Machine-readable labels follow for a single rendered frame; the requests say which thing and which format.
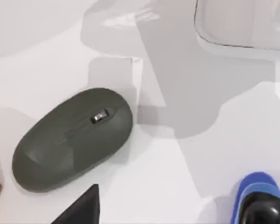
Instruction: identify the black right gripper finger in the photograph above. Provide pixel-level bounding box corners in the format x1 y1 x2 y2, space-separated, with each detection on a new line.
50 183 101 224

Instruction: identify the dark grey computer mouse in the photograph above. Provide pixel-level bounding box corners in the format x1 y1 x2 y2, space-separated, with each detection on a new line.
12 87 134 193

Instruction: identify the blue and black stapler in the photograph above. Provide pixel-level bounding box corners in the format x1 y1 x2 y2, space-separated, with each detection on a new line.
230 172 280 224

